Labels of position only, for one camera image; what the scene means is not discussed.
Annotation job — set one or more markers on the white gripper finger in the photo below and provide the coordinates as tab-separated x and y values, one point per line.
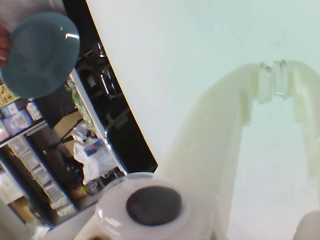
207	140
310	100

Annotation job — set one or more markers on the blue plate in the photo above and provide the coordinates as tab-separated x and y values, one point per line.
40	55

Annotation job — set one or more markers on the person's right hand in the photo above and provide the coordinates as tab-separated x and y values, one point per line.
4	47

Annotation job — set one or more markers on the white plastic bag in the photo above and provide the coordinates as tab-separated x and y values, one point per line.
92	165

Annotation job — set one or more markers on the storage shelf with boxes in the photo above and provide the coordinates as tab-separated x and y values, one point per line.
37	170

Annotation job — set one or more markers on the black chair chrome frame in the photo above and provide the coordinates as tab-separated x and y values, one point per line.
117	120

